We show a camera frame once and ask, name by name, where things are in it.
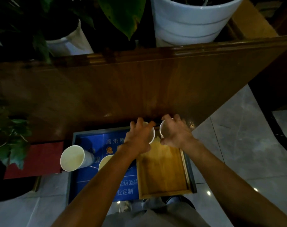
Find person's right hand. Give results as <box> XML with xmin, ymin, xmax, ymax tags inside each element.
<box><xmin>160</xmin><ymin>114</ymin><xmax>196</xmax><ymax>149</ymax></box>

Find person's left hand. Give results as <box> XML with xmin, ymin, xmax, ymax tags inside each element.
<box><xmin>124</xmin><ymin>117</ymin><xmax>156</xmax><ymax>155</ymax></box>

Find white paper cup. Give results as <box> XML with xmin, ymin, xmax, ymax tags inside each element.
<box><xmin>98</xmin><ymin>154</ymin><xmax>114</xmax><ymax>172</ymax></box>
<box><xmin>60</xmin><ymin>145</ymin><xmax>96</xmax><ymax>172</ymax></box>
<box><xmin>143</xmin><ymin>121</ymin><xmax>156</xmax><ymax>145</ymax></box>
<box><xmin>159</xmin><ymin>118</ymin><xmax>174</xmax><ymax>140</ymax></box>

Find person's left forearm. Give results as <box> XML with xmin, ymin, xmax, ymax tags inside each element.
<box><xmin>51</xmin><ymin>144</ymin><xmax>140</xmax><ymax>227</ymax></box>

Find person's right forearm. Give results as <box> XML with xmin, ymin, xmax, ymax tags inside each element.
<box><xmin>181</xmin><ymin>139</ymin><xmax>287</xmax><ymax>227</ymax></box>

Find wooden tray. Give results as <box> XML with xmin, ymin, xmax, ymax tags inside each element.
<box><xmin>136</xmin><ymin>137</ymin><xmax>193</xmax><ymax>200</ymax></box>

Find brown wooden partition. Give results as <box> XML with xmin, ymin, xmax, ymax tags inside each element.
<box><xmin>0</xmin><ymin>35</ymin><xmax>287</xmax><ymax>143</ymax></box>

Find person's right shoe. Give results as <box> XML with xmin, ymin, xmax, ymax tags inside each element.
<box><xmin>165</xmin><ymin>195</ymin><xmax>196</xmax><ymax>210</ymax></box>

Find blue printed board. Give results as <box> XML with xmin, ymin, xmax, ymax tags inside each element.
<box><xmin>66</xmin><ymin>126</ymin><xmax>197</xmax><ymax>204</ymax></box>

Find person's grey trousers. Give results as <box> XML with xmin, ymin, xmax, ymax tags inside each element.
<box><xmin>102</xmin><ymin>197</ymin><xmax>211</xmax><ymax>227</ymax></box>

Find small white plant pot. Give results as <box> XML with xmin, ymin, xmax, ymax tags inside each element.
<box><xmin>45</xmin><ymin>19</ymin><xmax>94</xmax><ymax>57</ymax></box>

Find red mat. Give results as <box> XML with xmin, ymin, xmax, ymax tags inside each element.
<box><xmin>4</xmin><ymin>141</ymin><xmax>65</xmax><ymax>180</ymax></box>

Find large white ribbed plant pot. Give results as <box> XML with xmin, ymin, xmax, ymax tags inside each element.
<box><xmin>150</xmin><ymin>0</ymin><xmax>246</xmax><ymax>47</ymax></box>

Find large-leaved green plant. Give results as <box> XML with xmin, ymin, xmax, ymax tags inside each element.
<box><xmin>0</xmin><ymin>0</ymin><xmax>147</xmax><ymax>64</ymax></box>

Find small-leaved green plant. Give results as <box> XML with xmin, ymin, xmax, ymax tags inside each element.
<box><xmin>0</xmin><ymin>99</ymin><xmax>32</xmax><ymax>170</ymax></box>

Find dark wooden furniture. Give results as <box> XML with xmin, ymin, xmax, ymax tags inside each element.
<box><xmin>248</xmin><ymin>0</ymin><xmax>287</xmax><ymax>159</ymax></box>

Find black plant pot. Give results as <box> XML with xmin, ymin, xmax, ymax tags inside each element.
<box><xmin>0</xmin><ymin>158</ymin><xmax>38</xmax><ymax>203</ymax></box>

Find light wooden box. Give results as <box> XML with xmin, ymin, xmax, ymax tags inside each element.
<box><xmin>225</xmin><ymin>0</ymin><xmax>279</xmax><ymax>41</ymax></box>

